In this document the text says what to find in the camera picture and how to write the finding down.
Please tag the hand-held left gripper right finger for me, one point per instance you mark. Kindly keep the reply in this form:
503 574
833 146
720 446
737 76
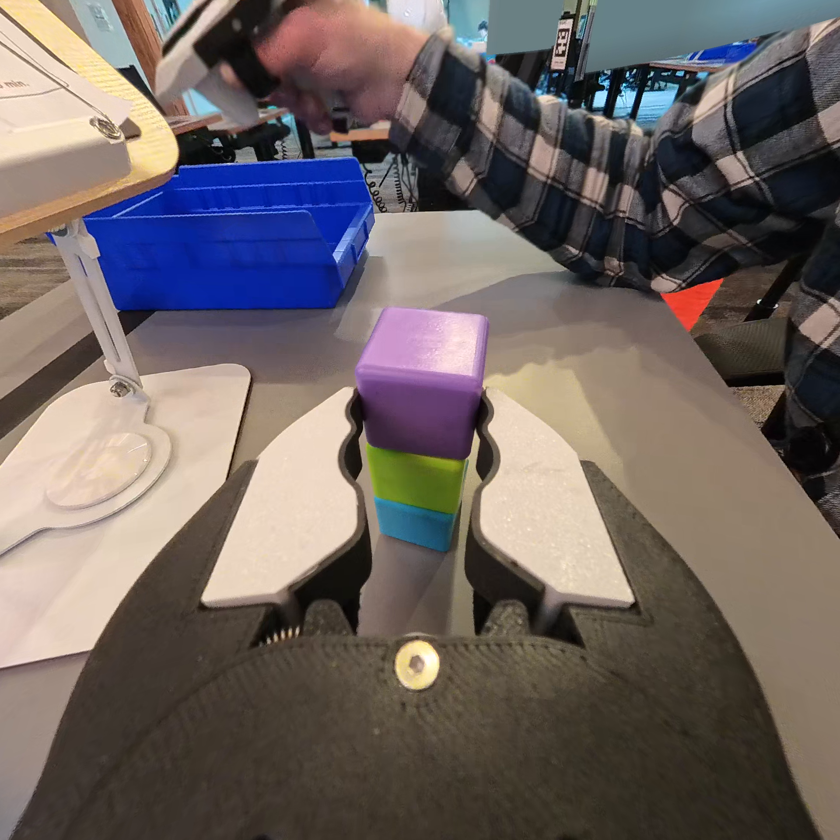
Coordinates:
551 512

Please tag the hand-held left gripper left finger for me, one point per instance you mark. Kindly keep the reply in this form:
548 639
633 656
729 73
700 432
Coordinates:
282 505

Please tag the light blue cube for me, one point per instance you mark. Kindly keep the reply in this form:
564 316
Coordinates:
413 525

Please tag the green cube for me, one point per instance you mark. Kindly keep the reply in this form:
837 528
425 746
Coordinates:
413 479

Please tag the purple cube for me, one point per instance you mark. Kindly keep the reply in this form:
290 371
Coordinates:
420 394

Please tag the blue plastic bin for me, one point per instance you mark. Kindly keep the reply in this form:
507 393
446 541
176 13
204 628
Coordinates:
216 262

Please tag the person's right forearm plaid sleeve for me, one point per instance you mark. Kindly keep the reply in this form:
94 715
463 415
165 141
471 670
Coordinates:
558 164

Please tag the person's right hand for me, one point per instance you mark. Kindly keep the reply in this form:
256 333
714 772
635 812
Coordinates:
341 56

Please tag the white metal stand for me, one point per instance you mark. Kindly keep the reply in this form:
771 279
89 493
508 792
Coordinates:
197 420

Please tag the wooden board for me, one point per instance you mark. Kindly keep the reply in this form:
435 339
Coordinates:
151 151

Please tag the black office chair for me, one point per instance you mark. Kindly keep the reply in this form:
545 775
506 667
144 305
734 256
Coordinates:
741 351

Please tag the red triangular object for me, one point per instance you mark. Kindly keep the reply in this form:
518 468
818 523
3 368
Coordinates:
692 302

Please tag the person's plaid shirt torso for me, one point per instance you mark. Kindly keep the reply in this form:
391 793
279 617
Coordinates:
817 341

